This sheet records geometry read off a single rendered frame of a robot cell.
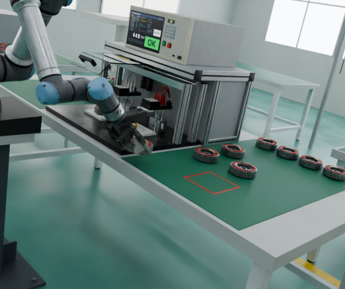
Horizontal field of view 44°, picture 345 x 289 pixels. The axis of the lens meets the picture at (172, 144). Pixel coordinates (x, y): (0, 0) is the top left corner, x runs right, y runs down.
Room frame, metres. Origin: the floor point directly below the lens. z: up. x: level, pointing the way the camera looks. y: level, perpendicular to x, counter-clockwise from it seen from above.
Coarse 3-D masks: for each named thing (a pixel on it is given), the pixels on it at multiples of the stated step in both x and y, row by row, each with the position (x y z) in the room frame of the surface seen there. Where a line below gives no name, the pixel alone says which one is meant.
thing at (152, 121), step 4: (152, 116) 2.04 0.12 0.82; (152, 120) 2.02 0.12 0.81; (160, 120) 2.00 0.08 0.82; (164, 120) 2.01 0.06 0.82; (152, 124) 2.02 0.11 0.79; (160, 124) 1.99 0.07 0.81; (164, 124) 2.01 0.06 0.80; (152, 128) 2.02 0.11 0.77; (156, 128) 2.00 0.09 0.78; (160, 128) 1.99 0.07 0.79; (164, 128) 2.01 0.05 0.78
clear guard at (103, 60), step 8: (88, 56) 2.04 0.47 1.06; (96, 56) 2.03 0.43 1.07; (104, 56) 2.08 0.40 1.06; (112, 56) 2.13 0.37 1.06; (80, 64) 2.01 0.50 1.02; (88, 64) 1.99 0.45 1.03; (104, 64) 1.94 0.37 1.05; (136, 64) 2.04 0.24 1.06; (144, 64) 2.08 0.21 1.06; (96, 72) 1.91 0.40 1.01
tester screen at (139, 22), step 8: (136, 16) 2.20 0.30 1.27; (144, 16) 2.16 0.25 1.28; (152, 16) 2.12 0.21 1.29; (136, 24) 2.20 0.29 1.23; (144, 24) 2.15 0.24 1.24; (152, 24) 2.11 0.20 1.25; (160, 24) 2.08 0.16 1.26; (136, 32) 2.19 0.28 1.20; (144, 32) 2.15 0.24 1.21; (144, 40) 2.14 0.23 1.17
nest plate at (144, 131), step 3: (132, 123) 2.00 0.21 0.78; (138, 126) 1.97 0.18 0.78; (141, 126) 1.98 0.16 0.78; (138, 129) 1.93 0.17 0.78; (141, 129) 1.94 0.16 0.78; (144, 129) 1.94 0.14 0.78; (147, 129) 1.95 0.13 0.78; (141, 132) 1.88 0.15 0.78; (144, 132) 1.89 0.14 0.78; (147, 132) 1.90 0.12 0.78; (150, 132) 1.91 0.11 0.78; (153, 132) 1.92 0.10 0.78; (156, 132) 1.93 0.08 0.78; (144, 135) 1.87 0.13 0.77; (147, 135) 1.89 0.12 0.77
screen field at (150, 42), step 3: (147, 36) 2.13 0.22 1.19; (147, 39) 2.13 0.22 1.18; (150, 39) 2.11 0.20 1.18; (153, 39) 2.10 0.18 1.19; (156, 39) 2.08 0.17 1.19; (147, 42) 2.12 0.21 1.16; (150, 42) 2.11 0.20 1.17; (153, 42) 2.09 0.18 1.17; (156, 42) 2.08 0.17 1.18; (144, 45) 2.14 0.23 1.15; (147, 45) 2.12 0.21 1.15; (150, 45) 2.11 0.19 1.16; (153, 45) 2.09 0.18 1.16; (156, 45) 2.08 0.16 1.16; (153, 48) 2.09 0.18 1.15; (156, 48) 2.07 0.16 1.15
